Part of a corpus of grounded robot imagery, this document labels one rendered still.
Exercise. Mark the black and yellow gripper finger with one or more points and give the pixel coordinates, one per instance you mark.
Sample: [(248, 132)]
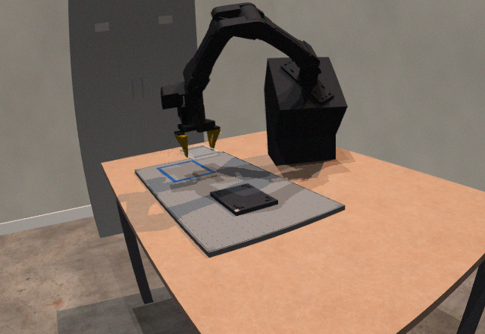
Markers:
[(183, 142), (215, 134)]

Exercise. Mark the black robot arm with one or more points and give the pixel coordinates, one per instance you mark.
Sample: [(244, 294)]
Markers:
[(245, 21)]

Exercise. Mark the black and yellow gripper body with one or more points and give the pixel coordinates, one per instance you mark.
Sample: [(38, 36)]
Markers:
[(195, 119)]

